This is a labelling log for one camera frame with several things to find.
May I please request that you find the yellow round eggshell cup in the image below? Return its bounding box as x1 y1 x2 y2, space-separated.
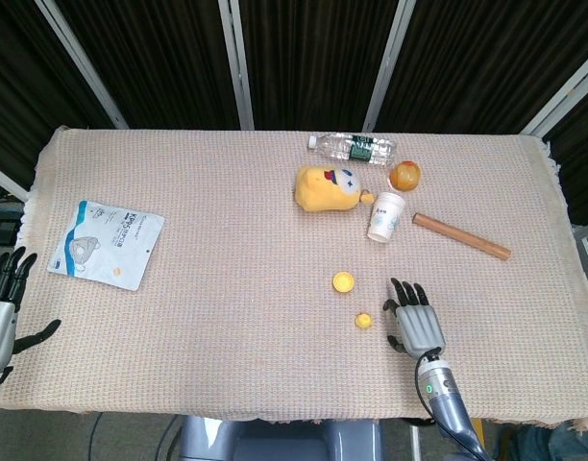
331 271 356 295

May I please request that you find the white paper cup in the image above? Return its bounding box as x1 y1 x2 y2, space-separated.
367 191 407 243

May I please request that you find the brown wooden stick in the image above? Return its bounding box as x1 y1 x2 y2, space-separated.
411 211 512 263

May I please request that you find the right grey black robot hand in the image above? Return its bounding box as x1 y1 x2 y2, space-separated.
382 277 447 361

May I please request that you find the beige woven tablecloth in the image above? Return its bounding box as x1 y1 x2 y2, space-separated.
0 125 588 431

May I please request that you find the white blue mask package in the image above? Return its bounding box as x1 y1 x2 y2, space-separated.
47 200 166 292

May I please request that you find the clear plastic water bottle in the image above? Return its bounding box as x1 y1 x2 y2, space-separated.
306 133 398 167

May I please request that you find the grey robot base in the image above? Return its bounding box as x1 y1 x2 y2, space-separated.
177 414 385 461

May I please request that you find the orange translucent ball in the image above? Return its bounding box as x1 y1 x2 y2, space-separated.
387 159 423 193

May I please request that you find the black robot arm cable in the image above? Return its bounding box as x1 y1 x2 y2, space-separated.
414 349 487 461

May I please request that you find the white metal frame post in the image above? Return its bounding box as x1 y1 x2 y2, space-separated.
361 0 417 133
519 46 588 141
0 159 31 204
217 0 257 132
33 0 130 131

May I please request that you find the yellow plush toy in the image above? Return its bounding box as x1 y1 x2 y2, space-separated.
293 164 376 213

